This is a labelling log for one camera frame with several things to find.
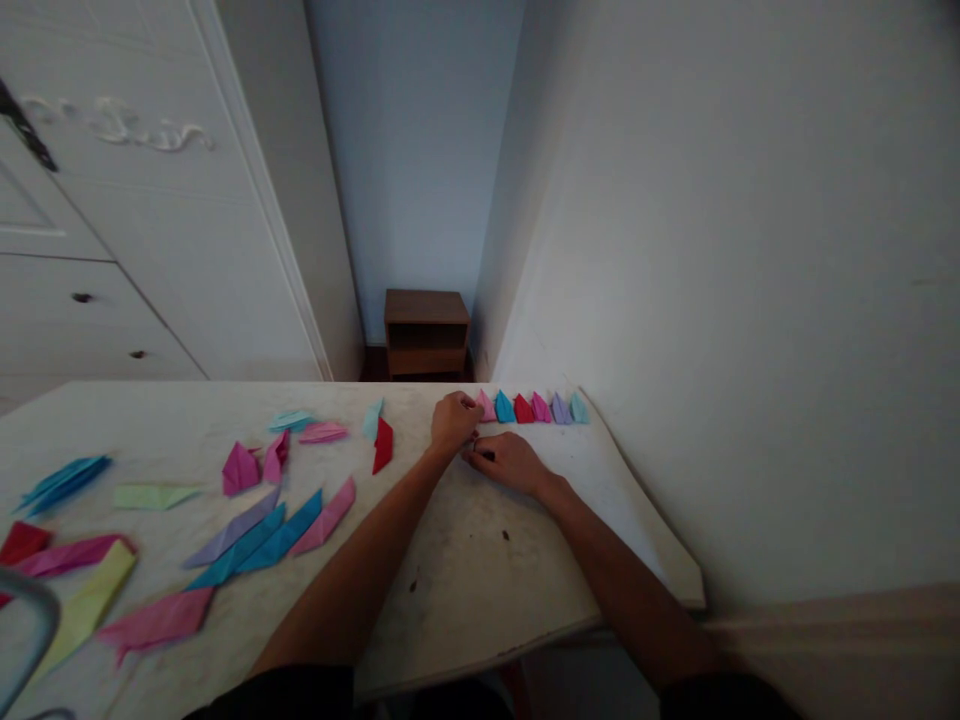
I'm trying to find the person's right fingers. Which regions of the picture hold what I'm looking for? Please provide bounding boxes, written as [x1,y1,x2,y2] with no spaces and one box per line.
[461,437,502,475]

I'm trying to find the light green folded paper unit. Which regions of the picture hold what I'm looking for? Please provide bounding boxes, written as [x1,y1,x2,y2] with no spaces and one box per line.
[112,483,205,514]

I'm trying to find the magenta folded paper unit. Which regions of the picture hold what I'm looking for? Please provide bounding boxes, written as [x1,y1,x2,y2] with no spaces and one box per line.
[221,440,261,499]
[260,428,292,484]

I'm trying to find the yellow folded paper unit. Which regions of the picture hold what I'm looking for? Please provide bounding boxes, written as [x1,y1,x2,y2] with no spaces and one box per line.
[5,539,139,715]

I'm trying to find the red folded paper unit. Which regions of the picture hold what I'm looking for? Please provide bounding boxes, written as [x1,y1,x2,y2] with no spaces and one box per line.
[0,520,55,568]

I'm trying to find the person's left hand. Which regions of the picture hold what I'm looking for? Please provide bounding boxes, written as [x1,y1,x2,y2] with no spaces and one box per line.
[428,391,486,456]

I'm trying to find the large pink folded paper unit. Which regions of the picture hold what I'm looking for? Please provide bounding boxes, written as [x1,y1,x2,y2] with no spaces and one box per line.
[95,585,217,670]

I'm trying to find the row of folded paper points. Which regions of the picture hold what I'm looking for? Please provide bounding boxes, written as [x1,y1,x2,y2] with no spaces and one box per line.
[475,387,594,427]

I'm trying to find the white wardrobe with drawers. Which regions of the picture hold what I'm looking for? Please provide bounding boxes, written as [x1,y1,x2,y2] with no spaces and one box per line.
[0,0,334,416]

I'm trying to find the person's right hand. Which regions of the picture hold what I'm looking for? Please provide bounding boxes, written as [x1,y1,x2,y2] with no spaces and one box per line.
[461,431,556,497]

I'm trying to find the grey metal tube frame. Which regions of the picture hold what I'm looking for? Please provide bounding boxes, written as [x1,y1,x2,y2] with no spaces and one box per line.
[0,565,63,720]

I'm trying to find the brown wooden nightstand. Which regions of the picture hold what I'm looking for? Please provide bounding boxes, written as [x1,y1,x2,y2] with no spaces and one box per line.
[383,287,473,381]

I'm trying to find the lavender folded paper unit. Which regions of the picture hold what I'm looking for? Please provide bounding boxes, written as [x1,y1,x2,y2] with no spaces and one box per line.
[182,485,283,571]

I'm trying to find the bundle of blue paper units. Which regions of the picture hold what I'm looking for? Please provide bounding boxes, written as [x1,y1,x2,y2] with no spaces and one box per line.
[11,454,115,520]

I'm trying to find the red folded paper strip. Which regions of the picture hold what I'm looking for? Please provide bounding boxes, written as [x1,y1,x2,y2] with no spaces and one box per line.
[371,416,396,477]

